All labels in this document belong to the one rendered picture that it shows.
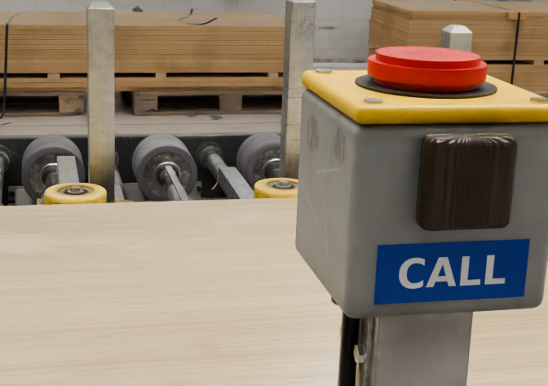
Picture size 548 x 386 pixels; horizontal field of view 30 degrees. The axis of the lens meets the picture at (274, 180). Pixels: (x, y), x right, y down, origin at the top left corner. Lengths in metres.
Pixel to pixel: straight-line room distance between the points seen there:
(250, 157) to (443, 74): 1.55
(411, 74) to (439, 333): 0.09
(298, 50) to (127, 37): 4.82
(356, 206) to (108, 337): 0.63
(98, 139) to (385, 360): 1.10
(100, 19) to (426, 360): 1.09
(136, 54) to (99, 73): 4.86
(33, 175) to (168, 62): 4.50
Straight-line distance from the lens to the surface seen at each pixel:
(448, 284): 0.34
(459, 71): 0.34
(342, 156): 0.32
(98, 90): 1.42
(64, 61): 6.24
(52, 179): 1.76
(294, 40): 1.45
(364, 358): 0.36
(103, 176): 1.45
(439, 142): 0.31
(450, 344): 0.37
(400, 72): 0.33
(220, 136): 2.00
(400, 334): 0.36
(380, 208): 0.32
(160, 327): 0.95
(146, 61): 6.28
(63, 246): 1.17
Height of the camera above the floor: 1.28
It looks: 15 degrees down
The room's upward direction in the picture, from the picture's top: 2 degrees clockwise
